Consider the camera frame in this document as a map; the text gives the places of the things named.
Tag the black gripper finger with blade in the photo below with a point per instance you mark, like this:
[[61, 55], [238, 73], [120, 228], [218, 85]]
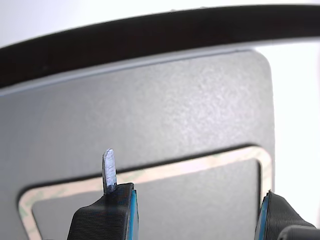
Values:
[[105, 217]]

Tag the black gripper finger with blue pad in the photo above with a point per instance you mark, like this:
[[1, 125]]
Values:
[[277, 220]]

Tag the dark grey flat plate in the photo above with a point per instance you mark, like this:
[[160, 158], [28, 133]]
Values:
[[125, 112]]

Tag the black table edge strip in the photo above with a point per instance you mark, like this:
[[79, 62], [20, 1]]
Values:
[[150, 35]]

